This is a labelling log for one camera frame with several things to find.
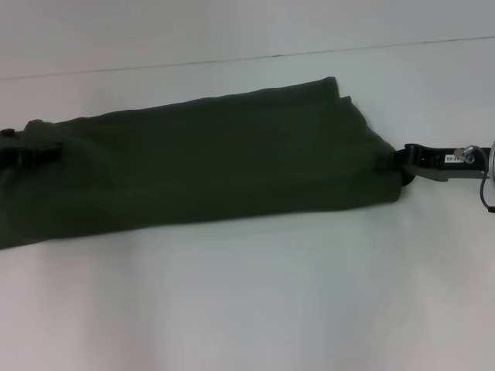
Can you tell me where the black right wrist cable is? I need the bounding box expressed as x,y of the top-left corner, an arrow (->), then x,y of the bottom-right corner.
454,145 -> 495,214

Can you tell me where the dark green FREE t-shirt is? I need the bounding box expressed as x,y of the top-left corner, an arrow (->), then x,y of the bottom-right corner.
0,76 -> 408,251

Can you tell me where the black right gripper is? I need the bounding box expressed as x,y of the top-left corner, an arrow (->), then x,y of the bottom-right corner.
388,142 -> 492,182

